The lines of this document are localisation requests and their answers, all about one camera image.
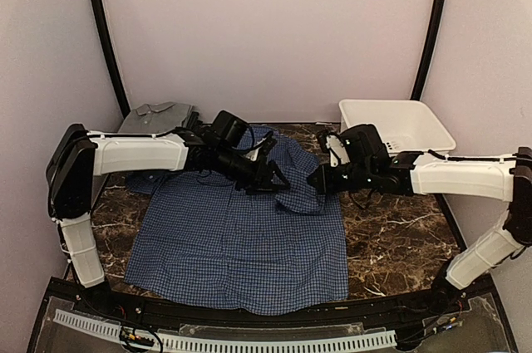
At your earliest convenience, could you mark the right black frame post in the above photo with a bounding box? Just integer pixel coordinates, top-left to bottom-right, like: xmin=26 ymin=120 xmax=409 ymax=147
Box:
xmin=410 ymin=0 xmax=446 ymax=101

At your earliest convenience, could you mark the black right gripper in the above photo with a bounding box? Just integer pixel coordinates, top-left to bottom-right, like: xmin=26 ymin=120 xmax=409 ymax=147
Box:
xmin=307 ymin=162 xmax=375 ymax=195

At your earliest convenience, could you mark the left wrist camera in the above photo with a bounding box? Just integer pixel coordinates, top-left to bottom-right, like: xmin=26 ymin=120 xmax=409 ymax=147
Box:
xmin=210 ymin=110 xmax=278 ymax=162

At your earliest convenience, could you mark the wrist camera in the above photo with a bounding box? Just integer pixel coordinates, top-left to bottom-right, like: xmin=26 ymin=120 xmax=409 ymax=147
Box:
xmin=317 ymin=124 xmax=391 ymax=167
xmin=210 ymin=110 xmax=278 ymax=162

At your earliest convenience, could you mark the grey folded shirt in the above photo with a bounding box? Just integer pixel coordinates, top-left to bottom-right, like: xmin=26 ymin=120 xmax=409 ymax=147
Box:
xmin=118 ymin=102 xmax=194 ymax=134

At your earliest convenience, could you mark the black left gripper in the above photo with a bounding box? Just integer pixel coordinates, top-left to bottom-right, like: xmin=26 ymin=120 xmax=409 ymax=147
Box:
xmin=214 ymin=145 xmax=291 ymax=194

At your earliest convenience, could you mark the white plastic basket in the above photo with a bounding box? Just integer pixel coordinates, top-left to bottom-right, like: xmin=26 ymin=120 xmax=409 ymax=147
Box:
xmin=339 ymin=99 xmax=456 ymax=154

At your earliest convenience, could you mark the black front rail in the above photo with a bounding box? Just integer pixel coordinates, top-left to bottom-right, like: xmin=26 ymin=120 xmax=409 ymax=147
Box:
xmin=40 ymin=276 xmax=494 ymax=332

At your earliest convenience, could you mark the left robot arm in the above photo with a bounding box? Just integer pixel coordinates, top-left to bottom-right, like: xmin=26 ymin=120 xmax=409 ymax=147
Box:
xmin=46 ymin=111 xmax=290 ymax=316

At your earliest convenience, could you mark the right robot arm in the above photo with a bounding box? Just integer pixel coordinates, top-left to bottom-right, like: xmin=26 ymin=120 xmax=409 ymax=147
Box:
xmin=308 ymin=147 xmax=531 ymax=315

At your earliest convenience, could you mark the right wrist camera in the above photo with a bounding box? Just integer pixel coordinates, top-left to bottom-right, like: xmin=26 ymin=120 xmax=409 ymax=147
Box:
xmin=317 ymin=124 xmax=391 ymax=167

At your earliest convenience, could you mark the white slotted cable duct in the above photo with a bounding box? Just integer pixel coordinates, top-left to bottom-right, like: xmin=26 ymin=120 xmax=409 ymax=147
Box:
xmin=53 ymin=309 xmax=397 ymax=352

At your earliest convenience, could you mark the blue checked long sleeve shirt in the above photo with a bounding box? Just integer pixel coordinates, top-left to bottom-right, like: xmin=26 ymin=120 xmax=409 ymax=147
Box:
xmin=125 ymin=135 xmax=348 ymax=307

